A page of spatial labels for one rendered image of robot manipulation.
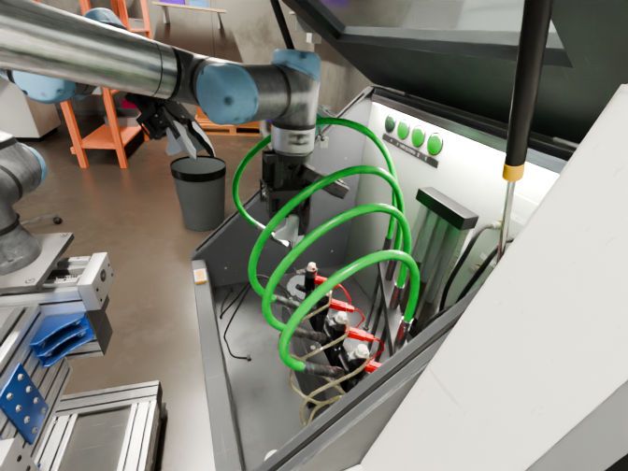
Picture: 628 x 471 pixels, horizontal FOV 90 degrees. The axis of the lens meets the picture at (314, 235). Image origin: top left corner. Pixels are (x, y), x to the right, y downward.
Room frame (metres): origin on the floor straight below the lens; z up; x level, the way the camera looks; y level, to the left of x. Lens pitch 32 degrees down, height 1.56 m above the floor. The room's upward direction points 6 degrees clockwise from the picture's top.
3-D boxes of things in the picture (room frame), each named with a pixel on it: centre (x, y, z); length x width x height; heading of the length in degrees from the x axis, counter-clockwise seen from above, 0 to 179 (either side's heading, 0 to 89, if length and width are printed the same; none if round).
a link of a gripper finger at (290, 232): (0.54, 0.05, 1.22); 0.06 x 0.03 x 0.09; 115
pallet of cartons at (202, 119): (5.85, 1.68, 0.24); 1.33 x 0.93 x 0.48; 107
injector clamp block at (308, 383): (0.47, -0.05, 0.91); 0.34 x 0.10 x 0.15; 25
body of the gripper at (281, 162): (0.55, 0.06, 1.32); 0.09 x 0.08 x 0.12; 115
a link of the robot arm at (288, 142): (0.55, 0.05, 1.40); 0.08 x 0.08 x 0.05
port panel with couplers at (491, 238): (0.47, -0.34, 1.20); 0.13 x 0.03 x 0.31; 25
